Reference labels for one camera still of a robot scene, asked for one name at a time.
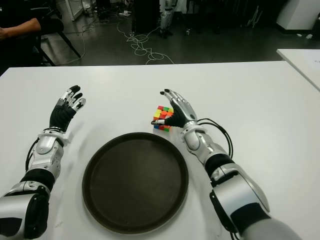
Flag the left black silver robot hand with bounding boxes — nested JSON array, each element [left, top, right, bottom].
[[47, 85, 87, 132]]

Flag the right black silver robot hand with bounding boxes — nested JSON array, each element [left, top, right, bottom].
[[151, 88, 200, 129]]

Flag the multicoloured Rubik's cube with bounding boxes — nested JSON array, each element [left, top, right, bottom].
[[152, 105, 175, 131]]

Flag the bare person forearm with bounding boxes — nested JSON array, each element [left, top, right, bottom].
[[4, 17, 42, 40]]

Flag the round dark brown plate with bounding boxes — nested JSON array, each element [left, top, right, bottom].
[[81, 131, 190, 228]]

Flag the seated person black shirt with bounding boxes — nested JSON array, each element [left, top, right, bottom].
[[0, 0, 65, 73]]

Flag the black chair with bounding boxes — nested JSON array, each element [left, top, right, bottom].
[[37, 29, 82, 67]]

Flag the white glass-front cabinet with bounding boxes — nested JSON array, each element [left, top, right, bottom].
[[55, 0, 85, 22]]

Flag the silver humanoid robot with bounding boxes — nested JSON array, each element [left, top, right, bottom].
[[159, 0, 176, 39]]

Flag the white side table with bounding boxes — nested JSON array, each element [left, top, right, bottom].
[[276, 48, 320, 92]]

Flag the white cabinet with black base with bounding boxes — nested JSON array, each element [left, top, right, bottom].
[[275, 0, 320, 33]]

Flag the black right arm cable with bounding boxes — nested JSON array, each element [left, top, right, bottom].
[[197, 117, 234, 158]]

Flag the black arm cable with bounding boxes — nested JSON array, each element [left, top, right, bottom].
[[24, 138, 40, 175], [197, 117, 234, 158]]

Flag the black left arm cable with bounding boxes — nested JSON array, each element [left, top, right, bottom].
[[24, 138, 40, 175]]

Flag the thin white floor cable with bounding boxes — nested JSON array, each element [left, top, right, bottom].
[[65, 23, 87, 64]]

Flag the tangled white floor cable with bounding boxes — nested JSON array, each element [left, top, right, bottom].
[[117, 22, 175, 65]]

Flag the white folded metal frame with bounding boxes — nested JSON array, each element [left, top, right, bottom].
[[246, 3, 262, 29]]

